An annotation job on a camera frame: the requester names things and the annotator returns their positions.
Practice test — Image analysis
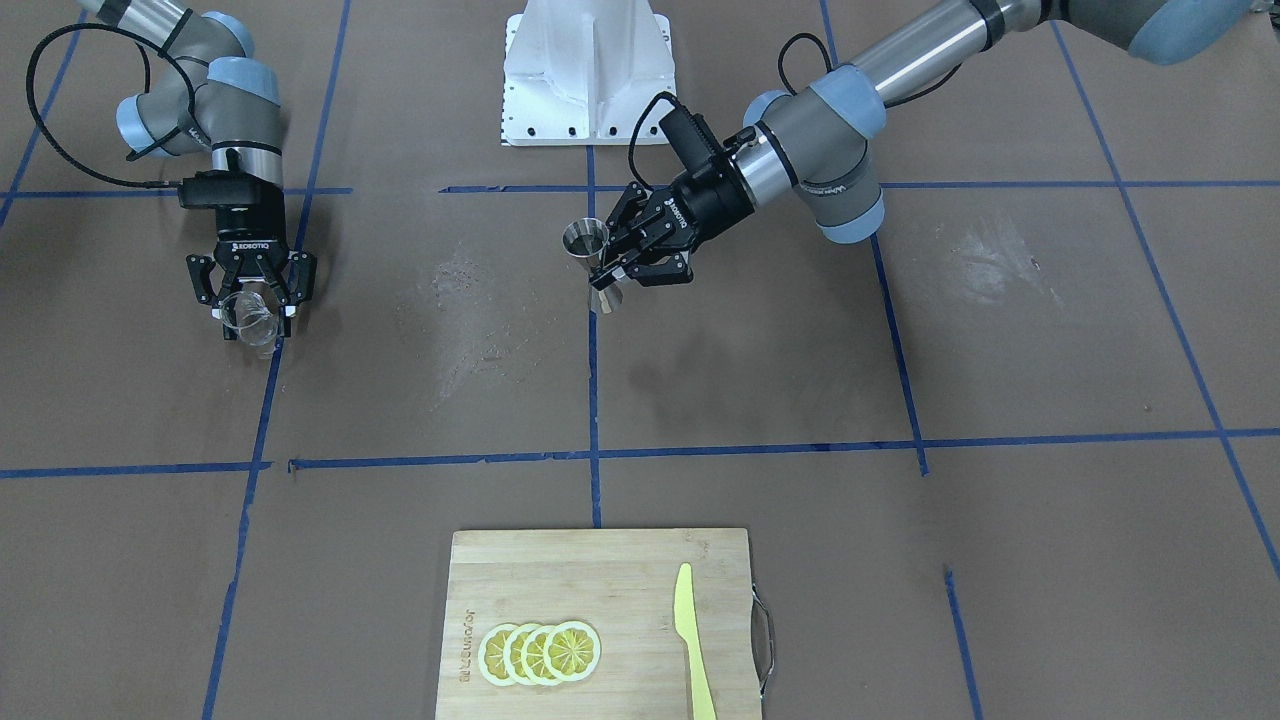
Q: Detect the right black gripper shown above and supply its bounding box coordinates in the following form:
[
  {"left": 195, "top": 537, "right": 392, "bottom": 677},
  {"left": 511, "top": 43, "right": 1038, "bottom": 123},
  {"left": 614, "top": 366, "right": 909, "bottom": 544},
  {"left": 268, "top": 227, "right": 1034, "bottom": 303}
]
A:
[{"left": 186, "top": 186, "right": 317, "bottom": 336}]

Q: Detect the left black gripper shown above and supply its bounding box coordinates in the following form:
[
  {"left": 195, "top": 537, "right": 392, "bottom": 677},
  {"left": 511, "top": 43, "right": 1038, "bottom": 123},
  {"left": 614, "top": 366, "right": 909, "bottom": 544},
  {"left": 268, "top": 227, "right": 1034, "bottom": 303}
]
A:
[{"left": 600, "top": 156, "right": 755, "bottom": 291}]

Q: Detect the clear glass measuring cup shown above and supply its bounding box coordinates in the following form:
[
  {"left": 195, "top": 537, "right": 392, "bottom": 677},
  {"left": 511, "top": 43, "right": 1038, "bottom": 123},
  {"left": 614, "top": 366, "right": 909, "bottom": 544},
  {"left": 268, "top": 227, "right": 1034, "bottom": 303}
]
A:
[{"left": 218, "top": 290, "right": 280, "bottom": 357}]

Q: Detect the steel jigger shaker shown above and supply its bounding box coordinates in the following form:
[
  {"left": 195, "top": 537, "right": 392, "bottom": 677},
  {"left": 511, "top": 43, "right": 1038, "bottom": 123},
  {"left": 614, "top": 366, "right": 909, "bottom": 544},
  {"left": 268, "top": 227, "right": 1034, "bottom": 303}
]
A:
[{"left": 562, "top": 218, "right": 623, "bottom": 315}]

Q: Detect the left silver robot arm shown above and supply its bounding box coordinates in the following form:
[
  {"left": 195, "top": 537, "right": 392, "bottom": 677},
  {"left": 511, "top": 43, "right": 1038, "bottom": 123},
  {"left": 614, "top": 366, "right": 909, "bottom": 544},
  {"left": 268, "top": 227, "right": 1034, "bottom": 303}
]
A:
[{"left": 589, "top": 1, "right": 1251, "bottom": 291}]

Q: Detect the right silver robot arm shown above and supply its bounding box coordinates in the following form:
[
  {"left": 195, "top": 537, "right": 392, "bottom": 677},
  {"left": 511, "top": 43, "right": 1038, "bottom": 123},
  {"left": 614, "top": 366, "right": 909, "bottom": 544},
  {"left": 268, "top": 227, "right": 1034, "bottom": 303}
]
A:
[{"left": 84, "top": 1, "right": 316, "bottom": 337}]

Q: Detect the bamboo cutting board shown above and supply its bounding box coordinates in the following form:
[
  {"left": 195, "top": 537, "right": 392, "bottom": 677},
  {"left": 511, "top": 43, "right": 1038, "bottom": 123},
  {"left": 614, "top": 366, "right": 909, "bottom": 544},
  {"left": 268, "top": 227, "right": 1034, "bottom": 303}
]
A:
[{"left": 435, "top": 528, "right": 763, "bottom": 719}]

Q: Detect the yellow plastic knife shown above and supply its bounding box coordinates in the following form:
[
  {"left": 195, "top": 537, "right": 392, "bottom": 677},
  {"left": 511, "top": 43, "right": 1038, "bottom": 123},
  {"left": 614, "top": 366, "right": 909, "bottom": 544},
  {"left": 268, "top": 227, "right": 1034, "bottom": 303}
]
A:
[{"left": 673, "top": 562, "right": 717, "bottom": 719}]

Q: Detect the lemon slice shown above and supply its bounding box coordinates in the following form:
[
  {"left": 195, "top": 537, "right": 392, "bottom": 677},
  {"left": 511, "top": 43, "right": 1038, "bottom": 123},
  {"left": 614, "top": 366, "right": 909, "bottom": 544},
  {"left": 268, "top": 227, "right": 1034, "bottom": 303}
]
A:
[
  {"left": 500, "top": 623, "right": 538, "bottom": 685},
  {"left": 518, "top": 625, "right": 559, "bottom": 687},
  {"left": 543, "top": 620, "right": 602, "bottom": 682},
  {"left": 480, "top": 623, "right": 516, "bottom": 687}
]

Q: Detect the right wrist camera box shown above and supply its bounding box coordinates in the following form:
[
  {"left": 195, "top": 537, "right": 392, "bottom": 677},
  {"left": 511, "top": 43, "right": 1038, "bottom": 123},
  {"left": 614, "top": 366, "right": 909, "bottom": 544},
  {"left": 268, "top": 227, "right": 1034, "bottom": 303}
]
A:
[{"left": 178, "top": 170, "right": 280, "bottom": 210}]

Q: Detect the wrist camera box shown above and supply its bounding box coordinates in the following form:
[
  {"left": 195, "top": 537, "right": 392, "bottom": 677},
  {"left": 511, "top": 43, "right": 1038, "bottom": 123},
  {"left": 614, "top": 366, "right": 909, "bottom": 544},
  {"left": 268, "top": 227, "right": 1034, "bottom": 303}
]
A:
[
  {"left": 178, "top": 170, "right": 280, "bottom": 210},
  {"left": 659, "top": 106, "right": 722, "bottom": 174}
]

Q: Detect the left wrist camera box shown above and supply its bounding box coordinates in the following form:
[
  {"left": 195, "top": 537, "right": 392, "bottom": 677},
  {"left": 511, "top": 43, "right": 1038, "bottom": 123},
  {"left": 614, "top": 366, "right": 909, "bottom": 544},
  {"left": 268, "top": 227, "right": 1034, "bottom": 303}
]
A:
[{"left": 659, "top": 106, "right": 722, "bottom": 174}]

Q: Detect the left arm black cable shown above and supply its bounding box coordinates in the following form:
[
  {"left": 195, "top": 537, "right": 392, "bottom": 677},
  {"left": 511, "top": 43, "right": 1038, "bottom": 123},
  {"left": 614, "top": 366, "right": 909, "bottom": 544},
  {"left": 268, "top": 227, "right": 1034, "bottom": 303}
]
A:
[{"left": 627, "top": 33, "right": 961, "bottom": 191}]

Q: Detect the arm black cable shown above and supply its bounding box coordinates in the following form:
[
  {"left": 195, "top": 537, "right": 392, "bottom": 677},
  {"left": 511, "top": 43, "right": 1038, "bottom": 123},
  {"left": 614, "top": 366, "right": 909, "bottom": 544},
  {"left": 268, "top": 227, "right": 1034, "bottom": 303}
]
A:
[
  {"left": 627, "top": 33, "right": 961, "bottom": 191},
  {"left": 26, "top": 23, "right": 216, "bottom": 191}
]

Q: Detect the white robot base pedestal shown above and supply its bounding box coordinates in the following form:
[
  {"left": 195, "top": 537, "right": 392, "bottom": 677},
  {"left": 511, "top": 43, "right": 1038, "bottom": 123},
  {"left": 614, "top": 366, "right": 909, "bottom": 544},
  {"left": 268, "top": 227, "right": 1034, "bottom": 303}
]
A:
[{"left": 500, "top": 1, "right": 676, "bottom": 147}]

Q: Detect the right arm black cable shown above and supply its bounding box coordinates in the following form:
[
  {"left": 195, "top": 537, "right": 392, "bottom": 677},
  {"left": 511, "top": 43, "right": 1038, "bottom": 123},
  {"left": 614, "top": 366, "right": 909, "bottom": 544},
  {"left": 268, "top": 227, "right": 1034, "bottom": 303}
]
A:
[{"left": 26, "top": 23, "right": 216, "bottom": 191}]

